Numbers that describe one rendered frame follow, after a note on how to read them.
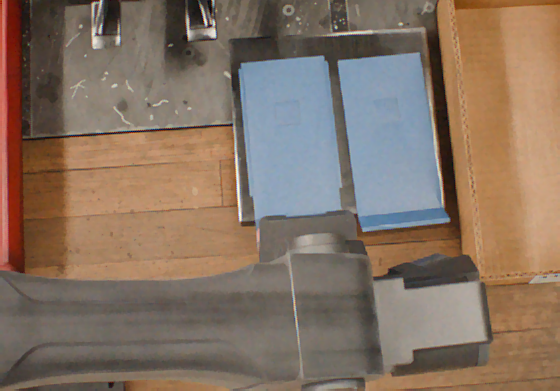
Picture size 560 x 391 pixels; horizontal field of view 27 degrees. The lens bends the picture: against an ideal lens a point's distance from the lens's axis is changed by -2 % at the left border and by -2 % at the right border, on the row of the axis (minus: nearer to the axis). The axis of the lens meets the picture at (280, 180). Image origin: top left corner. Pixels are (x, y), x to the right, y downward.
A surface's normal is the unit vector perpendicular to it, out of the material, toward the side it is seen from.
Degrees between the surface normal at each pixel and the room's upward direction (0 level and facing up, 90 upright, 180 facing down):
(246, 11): 0
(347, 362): 29
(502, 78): 0
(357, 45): 0
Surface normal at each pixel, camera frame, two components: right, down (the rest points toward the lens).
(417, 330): 0.00, -0.26
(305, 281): 0.47, -0.28
